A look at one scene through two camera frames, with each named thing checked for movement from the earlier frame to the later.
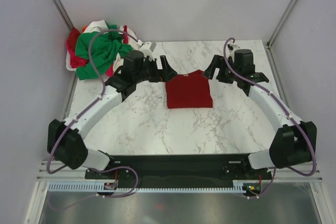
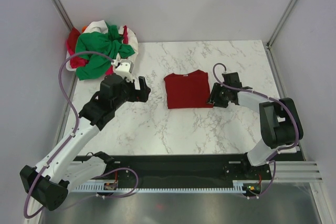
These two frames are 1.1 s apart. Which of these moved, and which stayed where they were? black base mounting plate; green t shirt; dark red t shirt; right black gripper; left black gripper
Moved: left black gripper; right black gripper
Stayed: dark red t shirt; green t shirt; black base mounting plate
